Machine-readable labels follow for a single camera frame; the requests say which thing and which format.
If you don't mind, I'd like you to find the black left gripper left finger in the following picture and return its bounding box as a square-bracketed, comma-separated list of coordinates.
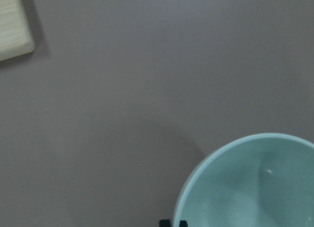
[158, 219, 171, 227]

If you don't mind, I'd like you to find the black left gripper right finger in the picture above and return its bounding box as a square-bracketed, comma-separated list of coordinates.
[179, 220, 188, 227]

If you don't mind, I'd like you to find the green bowl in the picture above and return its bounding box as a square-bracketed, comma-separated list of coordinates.
[172, 133, 314, 227]

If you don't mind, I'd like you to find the wooden cutting board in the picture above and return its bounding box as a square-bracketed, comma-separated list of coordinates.
[0, 0, 35, 61]

